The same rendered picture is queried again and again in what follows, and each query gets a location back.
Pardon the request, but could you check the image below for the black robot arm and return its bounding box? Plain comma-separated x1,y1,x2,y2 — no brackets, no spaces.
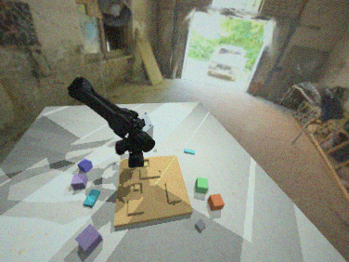
67,77,155,155

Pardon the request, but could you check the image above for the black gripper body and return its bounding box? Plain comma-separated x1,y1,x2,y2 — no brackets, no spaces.
128,141,144,168

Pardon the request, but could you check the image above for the teal square block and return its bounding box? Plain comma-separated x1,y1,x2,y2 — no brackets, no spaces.
83,190,100,207

